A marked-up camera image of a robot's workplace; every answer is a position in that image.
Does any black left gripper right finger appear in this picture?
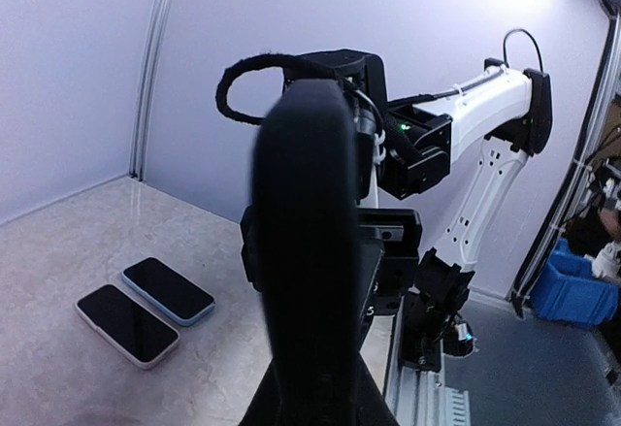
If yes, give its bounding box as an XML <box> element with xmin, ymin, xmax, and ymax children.
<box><xmin>355</xmin><ymin>355</ymin><xmax>399</xmax><ymax>426</ymax></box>

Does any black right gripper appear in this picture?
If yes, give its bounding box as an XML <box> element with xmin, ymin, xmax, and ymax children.
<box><xmin>240</xmin><ymin>205</ymin><xmax>423</xmax><ymax>320</ymax></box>

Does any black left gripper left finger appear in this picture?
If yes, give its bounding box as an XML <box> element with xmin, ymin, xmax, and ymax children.
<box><xmin>239</xmin><ymin>363</ymin><xmax>280</xmax><ymax>426</ymax></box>

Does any black phone case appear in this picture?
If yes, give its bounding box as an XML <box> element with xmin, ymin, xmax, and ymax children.
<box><xmin>251</xmin><ymin>80</ymin><xmax>360</xmax><ymax>425</ymax></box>

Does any light blue phone case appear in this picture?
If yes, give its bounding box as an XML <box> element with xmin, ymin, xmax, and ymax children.
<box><xmin>119</xmin><ymin>256</ymin><xmax>217</xmax><ymax>328</ymax></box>

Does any pink phone case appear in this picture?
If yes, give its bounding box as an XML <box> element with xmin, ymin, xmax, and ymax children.
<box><xmin>73</xmin><ymin>283</ymin><xmax>181</xmax><ymax>372</ymax></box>

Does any purple edged dark phone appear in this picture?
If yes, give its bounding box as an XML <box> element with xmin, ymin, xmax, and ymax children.
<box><xmin>77</xmin><ymin>285</ymin><xmax>179</xmax><ymax>364</ymax></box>

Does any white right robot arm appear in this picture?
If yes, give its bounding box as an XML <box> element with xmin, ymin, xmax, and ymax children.
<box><xmin>217</xmin><ymin>49</ymin><xmax>552</xmax><ymax>318</ymax></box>

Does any blue plastic storage bin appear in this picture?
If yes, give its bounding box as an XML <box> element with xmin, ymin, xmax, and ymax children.
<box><xmin>530</xmin><ymin>238</ymin><xmax>619</xmax><ymax>327</ymax></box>

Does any aluminium front rail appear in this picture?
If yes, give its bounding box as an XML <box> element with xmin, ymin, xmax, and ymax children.
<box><xmin>382</xmin><ymin>294</ymin><xmax>621</xmax><ymax>426</ymax></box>

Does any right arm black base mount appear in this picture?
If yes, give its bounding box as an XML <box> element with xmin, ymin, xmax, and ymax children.
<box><xmin>399</xmin><ymin>248</ymin><xmax>474</xmax><ymax>373</ymax></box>

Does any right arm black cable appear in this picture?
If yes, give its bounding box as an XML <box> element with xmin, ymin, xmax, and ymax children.
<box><xmin>215</xmin><ymin>27</ymin><xmax>544</xmax><ymax>126</ymax></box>

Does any right aluminium frame post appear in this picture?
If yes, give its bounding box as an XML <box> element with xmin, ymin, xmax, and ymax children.
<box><xmin>128</xmin><ymin>0</ymin><xmax>173</xmax><ymax>181</ymax></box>

